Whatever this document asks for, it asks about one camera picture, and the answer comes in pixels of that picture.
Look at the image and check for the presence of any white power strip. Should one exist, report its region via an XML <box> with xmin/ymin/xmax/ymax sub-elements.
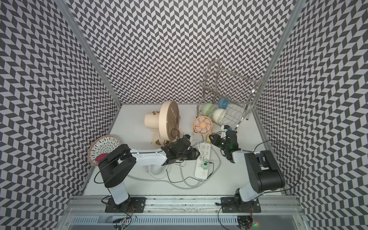
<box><xmin>195</xmin><ymin>142</ymin><xmax>211</xmax><ymax>181</ymax></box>

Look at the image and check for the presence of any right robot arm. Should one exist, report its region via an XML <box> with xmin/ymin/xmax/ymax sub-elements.
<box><xmin>209</xmin><ymin>130</ymin><xmax>286</xmax><ymax>204</ymax></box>

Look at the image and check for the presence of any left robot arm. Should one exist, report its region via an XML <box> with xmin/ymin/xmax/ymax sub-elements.
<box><xmin>98</xmin><ymin>137</ymin><xmax>200</xmax><ymax>205</ymax></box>

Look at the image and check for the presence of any small orange desk fan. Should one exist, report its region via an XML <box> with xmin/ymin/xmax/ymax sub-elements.
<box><xmin>193</xmin><ymin>116</ymin><xmax>213</xmax><ymax>135</ymax></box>

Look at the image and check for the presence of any small white desk fan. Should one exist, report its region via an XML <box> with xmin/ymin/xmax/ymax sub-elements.
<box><xmin>148</xmin><ymin>165</ymin><xmax>171</xmax><ymax>179</ymax></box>

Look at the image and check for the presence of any large beige desk fan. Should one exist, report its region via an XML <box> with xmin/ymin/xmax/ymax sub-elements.
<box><xmin>144</xmin><ymin>101</ymin><xmax>180</xmax><ymax>146</ymax></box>

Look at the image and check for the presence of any green plug adapter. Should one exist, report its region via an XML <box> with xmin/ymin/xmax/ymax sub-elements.
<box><xmin>202</xmin><ymin>161</ymin><xmax>209</xmax><ymax>170</ymax></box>

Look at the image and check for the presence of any white bowl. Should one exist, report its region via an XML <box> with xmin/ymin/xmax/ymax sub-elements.
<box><xmin>212</xmin><ymin>108</ymin><xmax>226</xmax><ymax>124</ymax></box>

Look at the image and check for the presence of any green bowl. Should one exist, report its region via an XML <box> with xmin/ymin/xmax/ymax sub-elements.
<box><xmin>201</xmin><ymin>103</ymin><xmax>216</xmax><ymax>117</ymax></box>

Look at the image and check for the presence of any blue bowl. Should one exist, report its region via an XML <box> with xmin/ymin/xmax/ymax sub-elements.
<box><xmin>218</xmin><ymin>98</ymin><xmax>230</xmax><ymax>110</ymax></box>

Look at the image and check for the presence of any metal dish rack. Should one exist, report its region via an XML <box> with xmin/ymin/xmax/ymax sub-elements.
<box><xmin>196</xmin><ymin>59</ymin><xmax>265</xmax><ymax>129</ymax></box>

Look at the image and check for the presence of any patterned plate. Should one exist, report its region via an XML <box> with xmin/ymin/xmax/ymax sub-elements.
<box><xmin>88</xmin><ymin>135</ymin><xmax>120</xmax><ymax>166</ymax></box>

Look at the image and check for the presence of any magenta object on plate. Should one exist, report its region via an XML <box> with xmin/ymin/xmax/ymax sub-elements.
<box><xmin>95</xmin><ymin>153</ymin><xmax>109</xmax><ymax>163</ymax></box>

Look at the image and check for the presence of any white power strip cable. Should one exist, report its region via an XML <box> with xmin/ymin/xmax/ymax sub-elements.
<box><xmin>126</xmin><ymin>143</ymin><xmax>222</xmax><ymax>190</ymax></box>

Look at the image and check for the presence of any black thin cable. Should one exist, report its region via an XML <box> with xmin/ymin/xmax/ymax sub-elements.
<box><xmin>166</xmin><ymin>162</ymin><xmax>215</xmax><ymax>184</ymax></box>

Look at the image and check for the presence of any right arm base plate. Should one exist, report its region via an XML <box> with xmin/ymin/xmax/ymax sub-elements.
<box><xmin>220</xmin><ymin>197</ymin><xmax>261</xmax><ymax>213</ymax></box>

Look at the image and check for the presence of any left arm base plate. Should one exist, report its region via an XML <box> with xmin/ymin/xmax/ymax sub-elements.
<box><xmin>105</xmin><ymin>196</ymin><xmax>147</xmax><ymax>213</ymax></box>

